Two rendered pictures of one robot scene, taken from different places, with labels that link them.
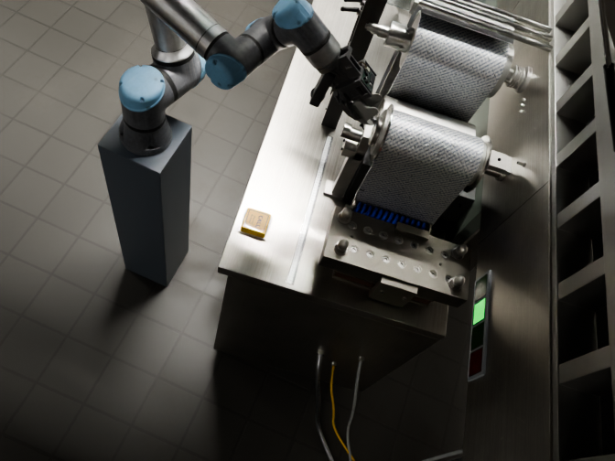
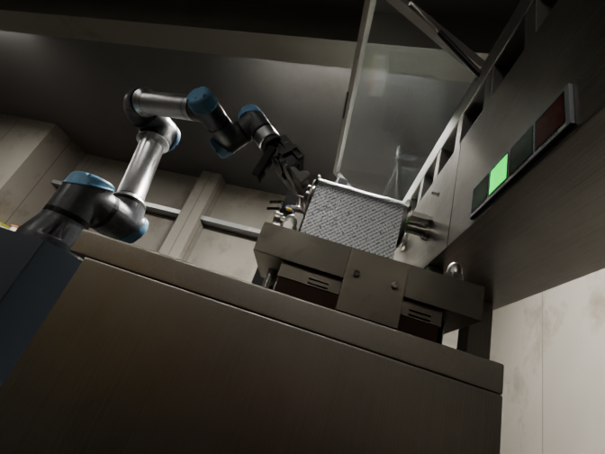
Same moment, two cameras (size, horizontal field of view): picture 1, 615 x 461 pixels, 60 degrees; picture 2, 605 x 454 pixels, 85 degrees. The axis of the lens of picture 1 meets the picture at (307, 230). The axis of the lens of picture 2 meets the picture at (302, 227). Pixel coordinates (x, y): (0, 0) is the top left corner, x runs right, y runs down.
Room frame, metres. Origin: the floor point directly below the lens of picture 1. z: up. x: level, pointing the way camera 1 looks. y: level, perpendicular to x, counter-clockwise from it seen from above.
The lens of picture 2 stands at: (0.13, -0.27, 0.79)
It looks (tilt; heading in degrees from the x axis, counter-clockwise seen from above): 25 degrees up; 15
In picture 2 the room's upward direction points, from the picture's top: 19 degrees clockwise
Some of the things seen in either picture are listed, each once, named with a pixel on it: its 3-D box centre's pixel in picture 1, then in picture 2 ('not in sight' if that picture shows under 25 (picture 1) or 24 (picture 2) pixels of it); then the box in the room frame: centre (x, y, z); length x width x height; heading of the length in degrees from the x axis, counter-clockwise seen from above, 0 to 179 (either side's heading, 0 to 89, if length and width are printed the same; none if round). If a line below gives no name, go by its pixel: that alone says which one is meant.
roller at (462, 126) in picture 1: (422, 131); not in sight; (1.05, -0.17, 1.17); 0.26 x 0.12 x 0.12; 98
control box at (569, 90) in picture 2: (480, 324); (510, 164); (0.57, -0.44, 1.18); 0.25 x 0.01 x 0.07; 8
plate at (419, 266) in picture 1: (396, 256); (358, 280); (0.76, -0.25, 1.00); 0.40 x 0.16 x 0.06; 98
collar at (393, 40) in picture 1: (398, 37); not in sight; (1.16, -0.01, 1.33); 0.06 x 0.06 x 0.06; 8
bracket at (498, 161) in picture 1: (500, 162); (419, 219); (0.95, -0.36, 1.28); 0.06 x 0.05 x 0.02; 98
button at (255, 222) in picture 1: (255, 222); not in sight; (0.72, 0.14, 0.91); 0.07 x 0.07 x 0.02; 8
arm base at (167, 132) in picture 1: (145, 124); (57, 231); (0.85, 0.56, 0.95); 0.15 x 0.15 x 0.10
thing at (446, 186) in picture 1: (407, 190); (347, 237); (0.87, -0.20, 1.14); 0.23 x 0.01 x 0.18; 98
